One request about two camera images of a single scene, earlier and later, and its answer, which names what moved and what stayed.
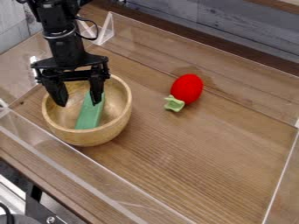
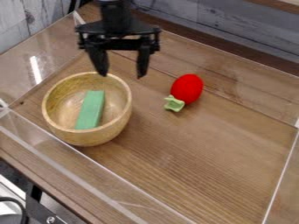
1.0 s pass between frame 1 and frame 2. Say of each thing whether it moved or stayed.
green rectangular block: stayed
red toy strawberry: stayed
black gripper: moved
